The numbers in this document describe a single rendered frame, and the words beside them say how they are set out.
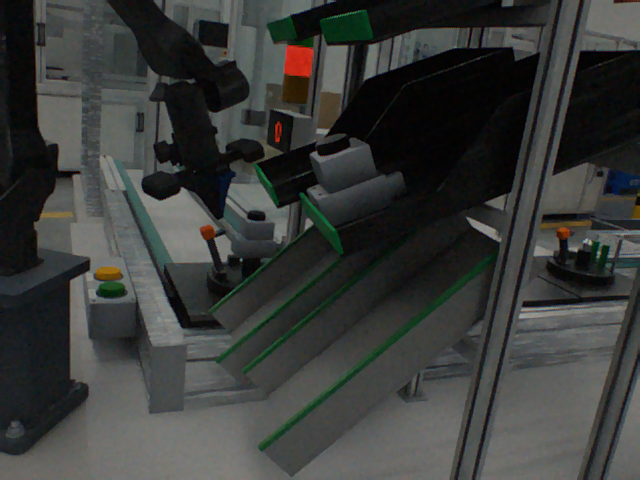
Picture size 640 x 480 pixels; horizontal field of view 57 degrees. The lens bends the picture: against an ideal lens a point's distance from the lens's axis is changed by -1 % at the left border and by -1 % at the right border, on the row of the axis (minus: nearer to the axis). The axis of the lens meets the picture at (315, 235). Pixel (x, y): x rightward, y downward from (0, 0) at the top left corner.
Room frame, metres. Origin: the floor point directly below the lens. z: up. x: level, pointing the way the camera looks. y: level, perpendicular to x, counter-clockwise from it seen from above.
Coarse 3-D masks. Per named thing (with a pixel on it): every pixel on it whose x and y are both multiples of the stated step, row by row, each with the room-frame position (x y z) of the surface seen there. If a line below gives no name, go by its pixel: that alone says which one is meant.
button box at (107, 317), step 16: (128, 272) 0.93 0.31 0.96; (96, 288) 0.84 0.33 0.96; (128, 288) 0.86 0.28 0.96; (96, 304) 0.79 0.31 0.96; (112, 304) 0.80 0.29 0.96; (128, 304) 0.81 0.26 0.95; (96, 320) 0.79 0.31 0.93; (112, 320) 0.80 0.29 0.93; (128, 320) 0.81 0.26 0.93; (96, 336) 0.79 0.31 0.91; (112, 336) 0.80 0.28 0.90; (128, 336) 0.81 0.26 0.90
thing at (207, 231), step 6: (204, 228) 0.87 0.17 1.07; (210, 228) 0.87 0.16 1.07; (204, 234) 0.87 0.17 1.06; (210, 234) 0.87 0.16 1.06; (216, 234) 0.88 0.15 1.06; (222, 234) 0.88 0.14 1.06; (210, 240) 0.87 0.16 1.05; (210, 246) 0.87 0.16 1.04; (216, 246) 0.88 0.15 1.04; (210, 252) 0.87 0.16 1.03; (216, 252) 0.88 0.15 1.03; (216, 258) 0.88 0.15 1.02; (216, 264) 0.88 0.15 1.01; (216, 270) 0.88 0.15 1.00
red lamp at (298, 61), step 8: (288, 48) 1.12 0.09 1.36; (296, 48) 1.11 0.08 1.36; (304, 48) 1.11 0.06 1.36; (288, 56) 1.11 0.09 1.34; (296, 56) 1.11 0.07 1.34; (304, 56) 1.11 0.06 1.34; (288, 64) 1.11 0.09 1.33; (296, 64) 1.11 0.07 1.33; (304, 64) 1.11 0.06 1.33; (288, 72) 1.11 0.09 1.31; (296, 72) 1.11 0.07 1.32; (304, 72) 1.11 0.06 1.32
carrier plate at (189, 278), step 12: (168, 264) 0.96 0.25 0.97; (180, 264) 0.97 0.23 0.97; (192, 264) 0.98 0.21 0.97; (204, 264) 0.98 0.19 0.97; (168, 276) 0.92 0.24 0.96; (180, 276) 0.91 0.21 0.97; (192, 276) 0.92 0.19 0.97; (204, 276) 0.93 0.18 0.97; (180, 288) 0.86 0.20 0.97; (192, 288) 0.87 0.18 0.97; (204, 288) 0.87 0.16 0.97; (180, 300) 0.82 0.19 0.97; (192, 300) 0.82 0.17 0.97; (204, 300) 0.83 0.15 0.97; (192, 312) 0.78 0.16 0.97; (204, 312) 0.78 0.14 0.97; (192, 324) 0.75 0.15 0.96; (204, 324) 0.76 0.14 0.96; (216, 324) 0.77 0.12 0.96
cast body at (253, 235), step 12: (240, 216) 0.92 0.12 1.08; (252, 216) 0.90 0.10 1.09; (264, 216) 0.90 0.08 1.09; (240, 228) 0.91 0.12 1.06; (252, 228) 0.88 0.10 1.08; (264, 228) 0.89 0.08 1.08; (240, 240) 0.88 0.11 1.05; (252, 240) 0.89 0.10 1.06; (264, 240) 0.90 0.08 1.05; (276, 240) 0.91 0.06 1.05; (240, 252) 0.88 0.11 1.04; (252, 252) 0.89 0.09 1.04; (264, 252) 0.89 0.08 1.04; (276, 252) 0.92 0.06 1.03
